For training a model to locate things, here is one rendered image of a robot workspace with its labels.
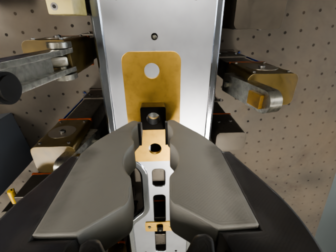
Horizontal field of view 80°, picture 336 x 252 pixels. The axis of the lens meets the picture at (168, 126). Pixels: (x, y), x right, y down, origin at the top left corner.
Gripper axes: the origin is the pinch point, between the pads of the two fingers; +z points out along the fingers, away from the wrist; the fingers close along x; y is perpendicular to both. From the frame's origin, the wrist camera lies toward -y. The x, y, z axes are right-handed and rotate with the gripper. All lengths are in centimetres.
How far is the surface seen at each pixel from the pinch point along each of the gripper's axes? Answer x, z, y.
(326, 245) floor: 191, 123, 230
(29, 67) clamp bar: -15.1, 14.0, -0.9
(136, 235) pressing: -7, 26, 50
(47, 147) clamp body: -20.0, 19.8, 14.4
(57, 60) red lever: -14.3, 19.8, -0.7
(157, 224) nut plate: -1, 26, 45
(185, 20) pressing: 5.3, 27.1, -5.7
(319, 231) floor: 174, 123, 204
